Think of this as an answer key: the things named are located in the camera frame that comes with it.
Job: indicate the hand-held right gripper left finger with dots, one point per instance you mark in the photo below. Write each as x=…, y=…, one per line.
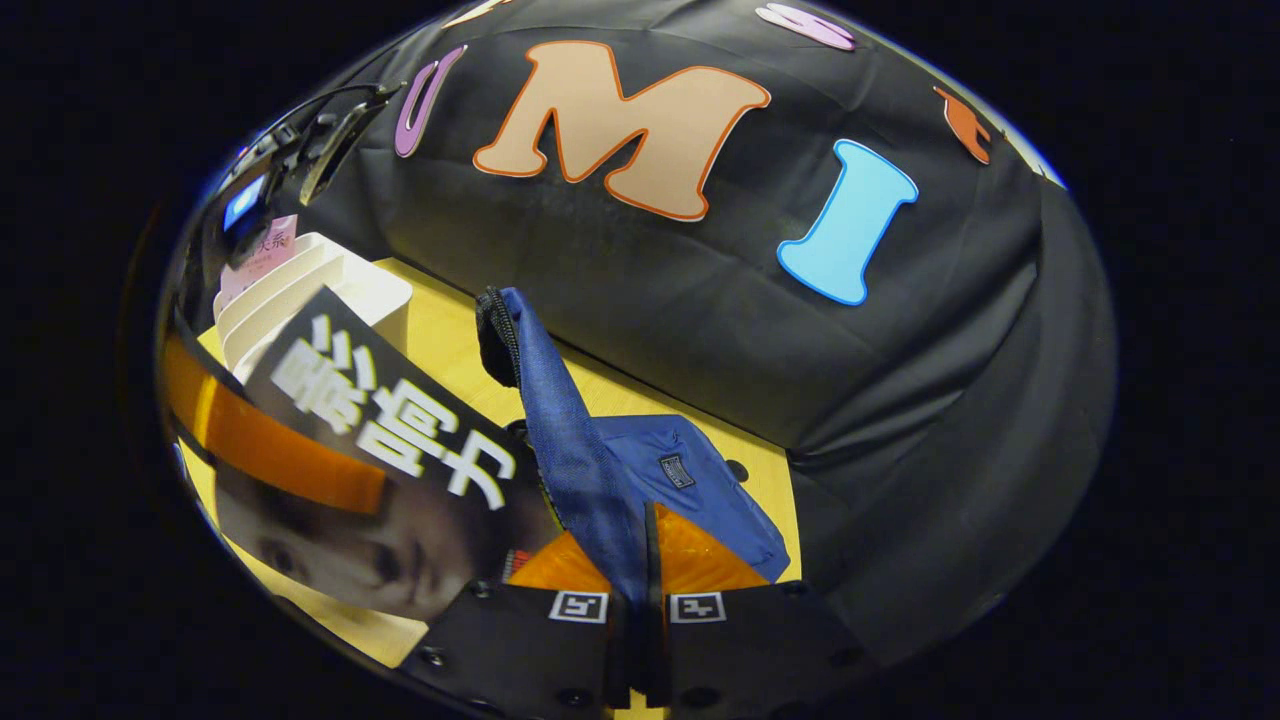
x=520, y=640

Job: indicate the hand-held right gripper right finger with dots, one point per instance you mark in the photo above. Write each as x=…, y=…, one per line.
x=760, y=640

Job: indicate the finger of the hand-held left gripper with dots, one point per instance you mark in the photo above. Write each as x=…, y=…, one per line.
x=250, y=440

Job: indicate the white bookshelf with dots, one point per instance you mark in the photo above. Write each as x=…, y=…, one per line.
x=330, y=285

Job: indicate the blue schoolbag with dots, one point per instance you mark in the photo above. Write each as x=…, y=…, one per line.
x=580, y=470

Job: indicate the pink book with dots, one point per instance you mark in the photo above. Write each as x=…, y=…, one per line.
x=265, y=255

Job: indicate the black backdrop cloth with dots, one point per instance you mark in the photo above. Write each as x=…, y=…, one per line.
x=900, y=400

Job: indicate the black portrait cover book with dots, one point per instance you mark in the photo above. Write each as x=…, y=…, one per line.
x=420, y=520

